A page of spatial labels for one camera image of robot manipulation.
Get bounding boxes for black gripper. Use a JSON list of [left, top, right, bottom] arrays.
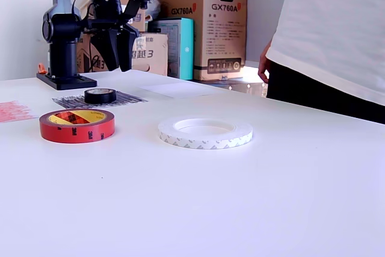
[[86, 17, 140, 73]]

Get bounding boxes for small black tape roll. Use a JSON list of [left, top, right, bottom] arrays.
[[84, 88, 117, 105]]

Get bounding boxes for red 3M tape roll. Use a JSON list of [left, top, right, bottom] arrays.
[[38, 108, 116, 144]]

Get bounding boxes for wide white tape roll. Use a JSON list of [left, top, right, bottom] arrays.
[[158, 115, 253, 150]]

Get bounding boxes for person's right hand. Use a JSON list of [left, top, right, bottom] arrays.
[[257, 42, 274, 84]]

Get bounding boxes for brown carton with blue print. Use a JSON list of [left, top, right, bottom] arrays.
[[76, 33, 168, 76]]

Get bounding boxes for white plastic bag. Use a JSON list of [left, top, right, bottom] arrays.
[[146, 0, 162, 23]]

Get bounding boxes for black scribbled paper sheet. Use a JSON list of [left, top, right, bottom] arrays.
[[51, 90, 149, 110]]

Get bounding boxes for teal product box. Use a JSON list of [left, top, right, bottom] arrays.
[[147, 17, 195, 81]]

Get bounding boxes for blank white paper sheet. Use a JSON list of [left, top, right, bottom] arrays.
[[138, 81, 228, 99]]

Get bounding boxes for tall GX760A cardboard carton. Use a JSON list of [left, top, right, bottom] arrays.
[[147, 0, 248, 82]]

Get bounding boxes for red scribbled paper sheet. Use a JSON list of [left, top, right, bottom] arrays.
[[0, 100, 39, 123]]

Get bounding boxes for person in white shirt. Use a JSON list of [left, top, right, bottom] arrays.
[[266, 0, 385, 124]]

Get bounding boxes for black cable before cartons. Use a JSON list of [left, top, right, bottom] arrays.
[[88, 54, 102, 73]]

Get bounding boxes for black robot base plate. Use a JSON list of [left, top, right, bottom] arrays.
[[36, 72, 99, 91]]

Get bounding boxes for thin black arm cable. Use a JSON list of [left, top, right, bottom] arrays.
[[70, 0, 94, 29]]

